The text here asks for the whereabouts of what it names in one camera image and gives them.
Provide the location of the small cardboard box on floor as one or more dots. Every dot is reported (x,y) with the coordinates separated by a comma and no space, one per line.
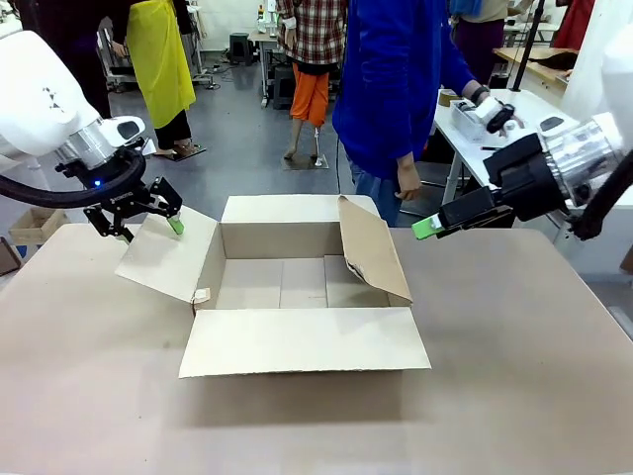
(34,225)

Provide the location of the mannequin in plaid shirt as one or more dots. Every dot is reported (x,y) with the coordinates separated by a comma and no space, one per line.
(309,49)

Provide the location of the white side table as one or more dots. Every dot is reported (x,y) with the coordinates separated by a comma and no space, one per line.
(524,143)

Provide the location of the person in blue sweater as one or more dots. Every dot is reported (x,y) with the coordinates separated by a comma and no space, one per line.
(390,74)

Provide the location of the person's right hand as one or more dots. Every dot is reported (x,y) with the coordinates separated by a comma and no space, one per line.
(408,180)

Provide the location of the brown cardboard box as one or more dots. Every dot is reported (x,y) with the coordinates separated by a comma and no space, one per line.
(301,341)

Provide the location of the black stool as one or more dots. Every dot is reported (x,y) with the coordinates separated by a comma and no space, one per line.
(242,47)

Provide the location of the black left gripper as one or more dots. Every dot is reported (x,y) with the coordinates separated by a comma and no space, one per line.
(123,200)

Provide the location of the person's left hand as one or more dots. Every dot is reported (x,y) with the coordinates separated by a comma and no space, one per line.
(487,110)

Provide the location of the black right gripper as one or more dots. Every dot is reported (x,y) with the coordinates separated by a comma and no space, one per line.
(529,178)

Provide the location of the grey mannequin base plate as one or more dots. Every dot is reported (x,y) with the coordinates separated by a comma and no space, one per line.
(306,162)

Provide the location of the person's left forearm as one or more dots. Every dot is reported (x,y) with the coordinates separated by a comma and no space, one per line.
(460,69)

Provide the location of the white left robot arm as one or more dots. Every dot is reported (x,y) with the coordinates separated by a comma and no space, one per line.
(34,99)

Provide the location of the white and black gift item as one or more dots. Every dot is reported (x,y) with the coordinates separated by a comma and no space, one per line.
(500,119)

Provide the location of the person in purple skirt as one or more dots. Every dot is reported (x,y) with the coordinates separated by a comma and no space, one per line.
(477,44)

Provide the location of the person's right forearm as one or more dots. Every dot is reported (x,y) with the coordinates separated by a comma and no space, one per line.
(406,143)

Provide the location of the black wristwatch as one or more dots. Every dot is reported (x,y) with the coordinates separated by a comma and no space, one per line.
(479,93)

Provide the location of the brown tape roll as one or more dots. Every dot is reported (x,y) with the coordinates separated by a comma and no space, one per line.
(447,97)

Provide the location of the wooden work table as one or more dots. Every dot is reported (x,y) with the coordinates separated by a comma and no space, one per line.
(539,62)

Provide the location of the person in yellow apron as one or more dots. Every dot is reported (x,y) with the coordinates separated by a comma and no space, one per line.
(160,59)

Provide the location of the person in dark clothes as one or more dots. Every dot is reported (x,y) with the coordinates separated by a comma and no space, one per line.
(74,44)

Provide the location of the black stand pole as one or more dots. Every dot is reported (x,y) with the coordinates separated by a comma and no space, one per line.
(529,44)

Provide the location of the clear plastic container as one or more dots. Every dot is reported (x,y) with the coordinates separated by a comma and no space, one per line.
(467,121)

